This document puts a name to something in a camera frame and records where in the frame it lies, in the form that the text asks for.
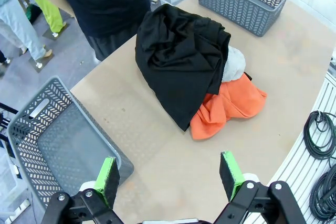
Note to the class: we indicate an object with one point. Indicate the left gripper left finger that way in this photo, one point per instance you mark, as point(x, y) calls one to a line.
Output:
point(107, 182)

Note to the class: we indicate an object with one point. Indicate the white slatted panel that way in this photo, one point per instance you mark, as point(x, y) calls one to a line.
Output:
point(296, 171)

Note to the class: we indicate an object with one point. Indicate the mannequin in light blue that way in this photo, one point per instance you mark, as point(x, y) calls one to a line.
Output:
point(18, 24)

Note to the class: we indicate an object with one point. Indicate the orange T-shirt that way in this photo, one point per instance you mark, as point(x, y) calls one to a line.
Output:
point(231, 103)

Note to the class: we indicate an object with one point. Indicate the grey mannequin base plate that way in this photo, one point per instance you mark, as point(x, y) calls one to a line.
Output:
point(61, 35)
point(43, 64)

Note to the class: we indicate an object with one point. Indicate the black garment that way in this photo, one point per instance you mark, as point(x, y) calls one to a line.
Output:
point(178, 64)
point(248, 76)

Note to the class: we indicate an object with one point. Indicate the green bag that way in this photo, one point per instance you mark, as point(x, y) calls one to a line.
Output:
point(34, 12)

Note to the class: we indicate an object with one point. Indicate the person in black T-shirt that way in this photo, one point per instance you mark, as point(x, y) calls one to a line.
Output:
point(105, 3)

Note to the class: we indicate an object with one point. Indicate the grey plastic lattice basket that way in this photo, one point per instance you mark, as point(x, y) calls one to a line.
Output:
point(78, 142)
point(244, 14)

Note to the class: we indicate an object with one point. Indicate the light grey T-shirt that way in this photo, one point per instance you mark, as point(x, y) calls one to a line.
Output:
point(233, 64)

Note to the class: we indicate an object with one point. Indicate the black tripod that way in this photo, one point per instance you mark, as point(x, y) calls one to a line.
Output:
point(9, 108)

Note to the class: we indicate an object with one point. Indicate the mannequin plaid shirt green trousers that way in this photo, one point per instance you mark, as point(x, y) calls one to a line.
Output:
point(47, 9)

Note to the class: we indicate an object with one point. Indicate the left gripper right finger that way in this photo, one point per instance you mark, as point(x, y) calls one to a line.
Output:
point(231, 174)

